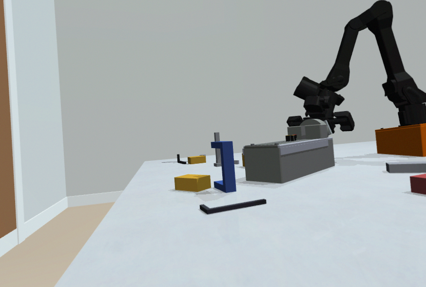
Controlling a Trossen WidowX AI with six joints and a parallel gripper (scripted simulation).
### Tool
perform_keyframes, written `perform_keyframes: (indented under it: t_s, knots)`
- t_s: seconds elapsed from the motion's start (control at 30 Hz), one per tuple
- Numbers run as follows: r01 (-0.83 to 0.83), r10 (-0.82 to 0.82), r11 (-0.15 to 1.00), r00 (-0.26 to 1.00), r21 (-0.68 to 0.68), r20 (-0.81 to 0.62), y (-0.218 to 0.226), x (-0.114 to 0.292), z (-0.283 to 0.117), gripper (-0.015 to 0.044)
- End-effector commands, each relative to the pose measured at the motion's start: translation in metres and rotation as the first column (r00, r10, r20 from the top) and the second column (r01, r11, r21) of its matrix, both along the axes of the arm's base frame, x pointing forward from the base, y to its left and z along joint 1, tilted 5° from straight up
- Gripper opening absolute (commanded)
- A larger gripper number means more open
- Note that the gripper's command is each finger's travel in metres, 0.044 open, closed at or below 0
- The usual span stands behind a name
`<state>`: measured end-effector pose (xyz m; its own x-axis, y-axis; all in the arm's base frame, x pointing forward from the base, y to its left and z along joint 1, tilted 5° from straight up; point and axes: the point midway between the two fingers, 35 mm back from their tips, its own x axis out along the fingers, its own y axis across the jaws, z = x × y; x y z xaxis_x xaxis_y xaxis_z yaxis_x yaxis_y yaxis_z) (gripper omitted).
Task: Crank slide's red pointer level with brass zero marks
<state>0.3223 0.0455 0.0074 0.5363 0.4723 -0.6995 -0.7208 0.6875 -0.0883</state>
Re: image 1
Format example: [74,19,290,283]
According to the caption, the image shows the red rectangular block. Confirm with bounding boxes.
[410,174,426,194]

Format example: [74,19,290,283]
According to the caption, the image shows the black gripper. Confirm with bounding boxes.
[287,103,355,133]

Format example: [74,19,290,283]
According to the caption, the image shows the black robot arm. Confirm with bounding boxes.
[293,0,426,127]

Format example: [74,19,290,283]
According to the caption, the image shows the blue c-clamp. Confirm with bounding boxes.
[211,132,236,193]

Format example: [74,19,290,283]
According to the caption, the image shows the dark grey l-shaped bar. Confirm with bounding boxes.
[200,199,266,214]

